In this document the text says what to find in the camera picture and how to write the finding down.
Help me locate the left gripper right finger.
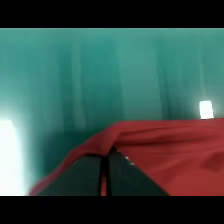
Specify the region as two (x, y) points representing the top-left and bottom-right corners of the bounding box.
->
(106, 147), (170, 197)

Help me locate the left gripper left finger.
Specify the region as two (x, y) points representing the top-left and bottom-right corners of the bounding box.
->
(37, 155), (102, 197)

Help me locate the red T-shirt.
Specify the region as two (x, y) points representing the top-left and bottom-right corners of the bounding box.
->
(29, 118), (224, 197)

